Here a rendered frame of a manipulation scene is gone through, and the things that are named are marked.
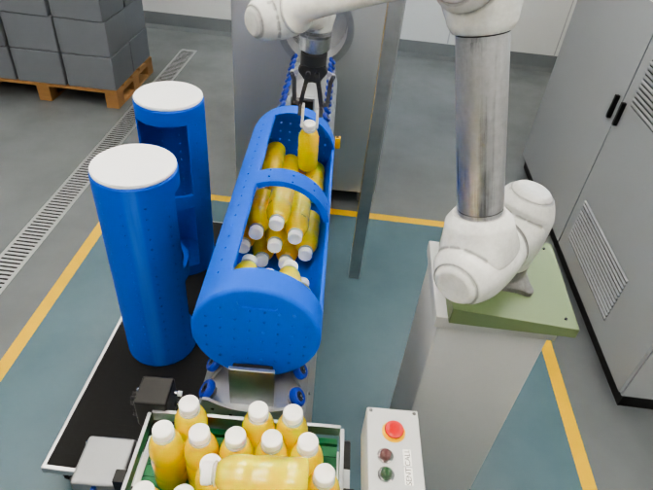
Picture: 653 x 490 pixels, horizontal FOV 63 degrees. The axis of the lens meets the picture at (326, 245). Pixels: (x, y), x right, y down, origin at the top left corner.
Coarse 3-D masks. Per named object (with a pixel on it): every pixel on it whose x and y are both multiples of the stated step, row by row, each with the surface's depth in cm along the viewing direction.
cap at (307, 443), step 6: (300, 438) 99; (306, 438) 99; (312, 438) 99; (300, 444) 98; (306, 444) 98; (312, 444) 98; (318, 444) 99; (300, 450) 98; (306, 450) 97; (312, 450) 98
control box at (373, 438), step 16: (368, 416) 102; (384, 416) 102; (400, 416) 102; (416, 416) 102; (368, 432) 99; (384, 432) 99; (416, 432) 100; (368, 448) 96; (400, 448) 97; (416, 448) 97; (368, 464) 94; (384, 464) 94; (400, 464) 95; (416, 464) 95; (368, 480) 92; (384, 480) 92; (400, 480) 92; (416, 480) 92
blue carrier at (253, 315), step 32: (256, 128) 173; (288, 128) 179; (320, 128) 178; (256, 160) 150; (320, 160) 186; (320, 192) 145; (224, 224) 133; (320, 224) 160; (224, 256) 118; (320, 256) 146; (224, 288) 108; (256, 288) 107; (288, 288) 110; (320, 288) 133; (192, 320) 114; (224, 320) 113; (256, 320) 112; (288, 320) 112; (320, 320) 115; (224, 352) 119; (256, 352) 119; (288, 352) 118
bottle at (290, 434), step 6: (282, 414) 107; (282, 420) 104; (276, 426) 106; (282, 426) 104; (288, 426) 103; (294, 426) 103; (300, 426) 104; (306, 426) 106; (282, 432) 104; (288, 432) 104; (294, 432) 104; (300, 432) 104; (306, 432) 106; (288, 438) 104; (294, 438) 104; (288, 444) 105; (288, 450) 106
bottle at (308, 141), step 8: (304, 136) 164; (312, 136) 164; (304, 144) 166; (312, 144) 166; (304, 152) 168; (312, 152) 168; (304, 160) 171; (312, 160) 171; (304, 168) 174; (312, 168) 174
